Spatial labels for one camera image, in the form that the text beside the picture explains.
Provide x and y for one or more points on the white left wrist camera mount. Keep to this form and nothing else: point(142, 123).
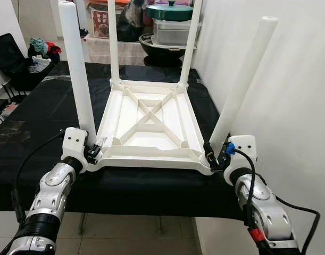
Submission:
point(74, 141)

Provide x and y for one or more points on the beige cloth covered table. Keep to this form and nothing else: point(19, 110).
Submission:
point(133, 53)

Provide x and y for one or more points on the black round wok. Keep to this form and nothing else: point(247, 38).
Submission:
point(159, 53)

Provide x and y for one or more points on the white plastic bag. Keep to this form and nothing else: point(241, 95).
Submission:
point(40, 64)

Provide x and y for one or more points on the green round pot lid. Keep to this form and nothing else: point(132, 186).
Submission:
point(170, 11)

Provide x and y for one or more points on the clear plastic bag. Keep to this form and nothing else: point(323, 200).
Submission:
point(58, 78)

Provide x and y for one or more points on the white plastic children table top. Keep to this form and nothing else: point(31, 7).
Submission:
point(151, 141)

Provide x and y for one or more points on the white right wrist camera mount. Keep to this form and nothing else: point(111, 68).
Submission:
point(244, 146)

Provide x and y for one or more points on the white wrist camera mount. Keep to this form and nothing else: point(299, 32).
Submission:
point(244, 146)
point(74, 141)

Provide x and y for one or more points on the black wifi router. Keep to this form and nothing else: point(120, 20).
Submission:
point(10, 94)

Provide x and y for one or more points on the black open suitcase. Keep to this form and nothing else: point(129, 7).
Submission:
point(8, 53)

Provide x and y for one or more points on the yellow rubber band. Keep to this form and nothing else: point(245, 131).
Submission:
point(210, 155)

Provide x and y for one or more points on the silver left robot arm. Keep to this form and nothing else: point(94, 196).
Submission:
point(50, 196)

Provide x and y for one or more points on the shiny black bag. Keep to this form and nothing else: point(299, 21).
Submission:
point(131, 21)

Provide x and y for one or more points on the clear plastic storage container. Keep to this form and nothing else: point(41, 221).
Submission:
point(170, 33)

